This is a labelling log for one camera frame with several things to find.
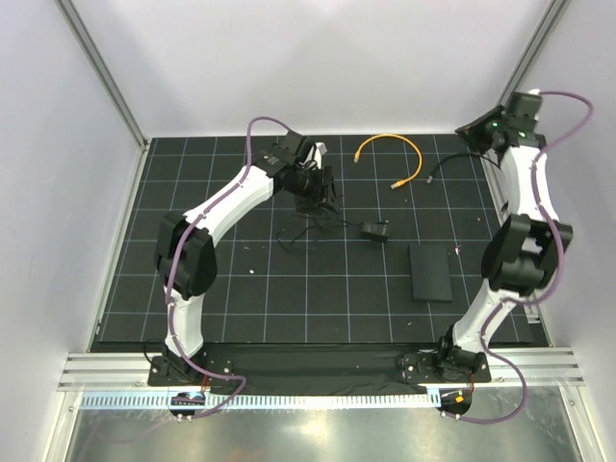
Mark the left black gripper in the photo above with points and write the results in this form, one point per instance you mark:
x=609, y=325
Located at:
x=328, y=189

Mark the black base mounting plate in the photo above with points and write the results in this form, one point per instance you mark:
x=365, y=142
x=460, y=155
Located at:
x=329, y=369

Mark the black grid cutting mat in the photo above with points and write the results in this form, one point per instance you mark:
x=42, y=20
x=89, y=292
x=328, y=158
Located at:
x=343, y=290

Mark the aluminium front rail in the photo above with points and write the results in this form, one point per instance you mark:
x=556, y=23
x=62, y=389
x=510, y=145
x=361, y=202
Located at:
x=541, y=366

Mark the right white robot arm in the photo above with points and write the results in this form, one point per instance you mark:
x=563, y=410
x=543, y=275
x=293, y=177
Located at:
x=527, y=252

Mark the aluminium frame post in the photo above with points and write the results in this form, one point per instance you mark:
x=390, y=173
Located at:
x=534, y=47
x=80, y=31

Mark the right aluminium frame post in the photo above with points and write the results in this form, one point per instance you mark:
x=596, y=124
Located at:
x=534, y=47

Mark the black power adapter with cord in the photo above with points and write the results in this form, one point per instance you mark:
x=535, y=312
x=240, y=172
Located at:
x=318, y=227

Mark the white slotted cable duct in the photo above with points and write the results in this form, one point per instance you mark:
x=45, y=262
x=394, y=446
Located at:
x=176, y=400

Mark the black network switch box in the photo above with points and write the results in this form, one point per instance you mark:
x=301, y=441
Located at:
x=430, y=274

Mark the left aluminium frame post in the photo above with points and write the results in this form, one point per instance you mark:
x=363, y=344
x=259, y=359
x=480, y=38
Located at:
x=80, y=31

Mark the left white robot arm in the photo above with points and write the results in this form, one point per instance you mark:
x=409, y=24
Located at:
x=185, y=255

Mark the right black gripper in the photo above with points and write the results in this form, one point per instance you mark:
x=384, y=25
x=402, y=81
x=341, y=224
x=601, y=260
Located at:
x=470, y=131

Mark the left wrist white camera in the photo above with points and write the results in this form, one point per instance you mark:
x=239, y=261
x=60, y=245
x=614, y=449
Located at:
x=319, y=151

